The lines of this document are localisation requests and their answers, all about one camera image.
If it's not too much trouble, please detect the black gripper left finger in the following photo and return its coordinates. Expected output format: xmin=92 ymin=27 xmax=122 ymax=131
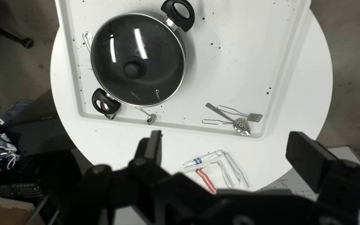
xmin=132 ymin=129 xmax=165 ymax=169

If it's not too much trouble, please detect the white plastic tray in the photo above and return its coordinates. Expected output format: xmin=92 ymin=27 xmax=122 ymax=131
xmin=56 ymin=0 xmax=315 ymax=141

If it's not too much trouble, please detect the wire-handled metal spatula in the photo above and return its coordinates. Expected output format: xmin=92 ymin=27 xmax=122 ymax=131
xmin=217 ymin=104 xmax=265 ymax=124

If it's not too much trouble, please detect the small round metal spoon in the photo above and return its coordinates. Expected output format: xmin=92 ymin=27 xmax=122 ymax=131
xmin=132 ymin=104 xmax=159 ymax=127

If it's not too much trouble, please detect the black rod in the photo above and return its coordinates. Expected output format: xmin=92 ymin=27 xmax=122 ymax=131
xmin=0 ymin=17 xmax=36 ymax=51

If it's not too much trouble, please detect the white tangled cable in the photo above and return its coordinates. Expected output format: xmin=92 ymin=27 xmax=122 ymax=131
xmin=0 ymin=124 xmax=21 ymax=171

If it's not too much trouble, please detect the cardboard box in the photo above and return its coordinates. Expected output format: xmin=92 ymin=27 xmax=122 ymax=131
xmin=0 ymin=197 xmax=37 ymax=225

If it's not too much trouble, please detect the black pot with handles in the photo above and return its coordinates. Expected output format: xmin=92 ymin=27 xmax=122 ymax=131
xmin=89 ymin=0 xmax=197 ymax=122

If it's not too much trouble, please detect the glass pot lid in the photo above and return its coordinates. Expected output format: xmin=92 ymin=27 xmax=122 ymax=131
xmin=89 ymin=13 xmax=187 ymax=107

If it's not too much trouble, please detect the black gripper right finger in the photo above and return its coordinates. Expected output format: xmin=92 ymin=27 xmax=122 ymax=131
xmin=285 ymin=131 xmax=345 ymax=203

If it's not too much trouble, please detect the small leaning whiteboard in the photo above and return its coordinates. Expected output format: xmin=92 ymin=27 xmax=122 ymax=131
xmin=266 ymin=143 xmax=360 ymax=225

